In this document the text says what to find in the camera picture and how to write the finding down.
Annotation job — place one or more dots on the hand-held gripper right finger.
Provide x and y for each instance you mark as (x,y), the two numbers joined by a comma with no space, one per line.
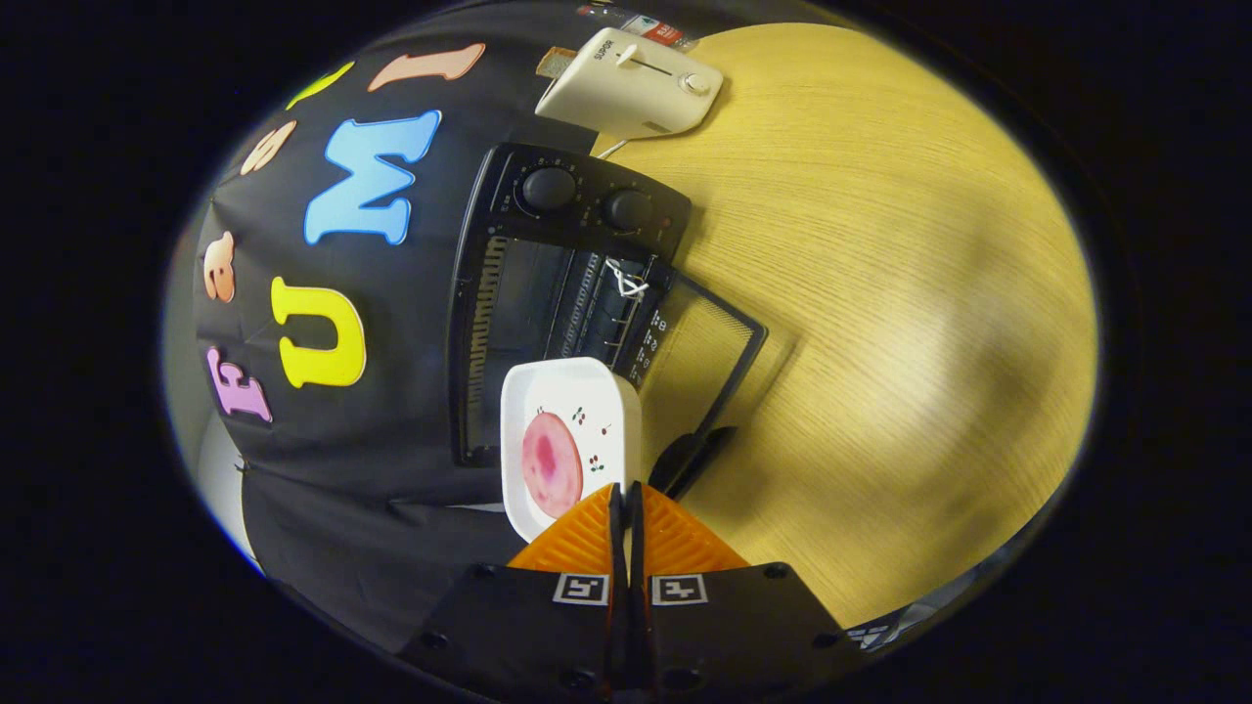
(734,616)

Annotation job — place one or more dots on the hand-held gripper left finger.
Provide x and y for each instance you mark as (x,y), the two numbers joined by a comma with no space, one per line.
(528,616)

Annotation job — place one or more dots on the pink ham slice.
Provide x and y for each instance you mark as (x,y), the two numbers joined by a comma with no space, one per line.
(551,464)

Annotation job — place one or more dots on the white cherry print plate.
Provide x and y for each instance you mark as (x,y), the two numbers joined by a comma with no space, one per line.
(606,401)

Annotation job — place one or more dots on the black toaster oven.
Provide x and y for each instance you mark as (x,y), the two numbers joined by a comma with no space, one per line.
(577,210)

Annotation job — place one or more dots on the white bread toaster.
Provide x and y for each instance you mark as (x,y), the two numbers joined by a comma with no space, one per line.
(636,88)

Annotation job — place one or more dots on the black backdrop cloth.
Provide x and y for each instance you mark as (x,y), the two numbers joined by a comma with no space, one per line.
(411,284)

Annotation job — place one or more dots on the brown bread slice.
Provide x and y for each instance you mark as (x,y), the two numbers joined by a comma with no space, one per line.
(556,62)

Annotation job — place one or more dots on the clear plastic bottle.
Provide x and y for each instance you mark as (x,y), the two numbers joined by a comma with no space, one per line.
(646,27)

